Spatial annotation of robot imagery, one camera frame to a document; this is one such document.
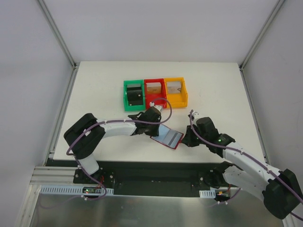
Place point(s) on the right aluminium frame post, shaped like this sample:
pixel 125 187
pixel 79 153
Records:
pixel 263 31

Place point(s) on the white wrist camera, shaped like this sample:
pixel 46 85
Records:
pixel 194 115
pixel 156 108

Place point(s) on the red leather card holder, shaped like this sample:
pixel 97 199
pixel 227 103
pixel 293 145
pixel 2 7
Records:
pixel 166 137

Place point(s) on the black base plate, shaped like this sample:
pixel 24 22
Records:
pixel 155 178

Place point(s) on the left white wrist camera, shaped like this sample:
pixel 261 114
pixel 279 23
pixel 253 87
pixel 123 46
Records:
pixel 156 108

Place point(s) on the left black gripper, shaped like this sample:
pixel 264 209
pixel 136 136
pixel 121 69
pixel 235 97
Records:
pixel 147 128

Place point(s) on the left aluminium frame post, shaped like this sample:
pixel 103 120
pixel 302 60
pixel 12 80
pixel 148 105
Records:
pixel 56 32

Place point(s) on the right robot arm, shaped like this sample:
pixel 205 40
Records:
pixel 279 190

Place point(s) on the left white cable duct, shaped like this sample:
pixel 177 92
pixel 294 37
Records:
pixel 75 190

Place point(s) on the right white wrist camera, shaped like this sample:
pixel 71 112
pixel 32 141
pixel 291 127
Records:
pixel 194 115

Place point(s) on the red plastic bin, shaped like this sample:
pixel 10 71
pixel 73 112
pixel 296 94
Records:
pixel 153 90

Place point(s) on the white cable duct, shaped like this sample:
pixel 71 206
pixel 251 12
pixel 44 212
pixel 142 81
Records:
pixel 75 190
pixel 207 194

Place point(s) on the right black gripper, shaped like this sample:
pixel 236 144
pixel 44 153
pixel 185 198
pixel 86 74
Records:
pixel 191 137

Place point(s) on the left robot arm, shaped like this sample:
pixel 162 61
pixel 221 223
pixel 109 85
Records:
pixel 84 136

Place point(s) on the black card in green bin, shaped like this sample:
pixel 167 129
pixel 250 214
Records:
pixel 134 94

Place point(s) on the green plastic bin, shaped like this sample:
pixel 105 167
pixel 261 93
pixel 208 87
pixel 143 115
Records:
pixel 128 108

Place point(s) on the aluminium frame post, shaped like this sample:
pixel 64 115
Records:
pixel 263 31
pixel 56 32

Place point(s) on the yellow plastic bin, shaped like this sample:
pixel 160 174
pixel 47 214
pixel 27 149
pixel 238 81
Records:
pixel 176 92

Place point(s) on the right white cable duct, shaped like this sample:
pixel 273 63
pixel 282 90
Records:
pixel 207 194

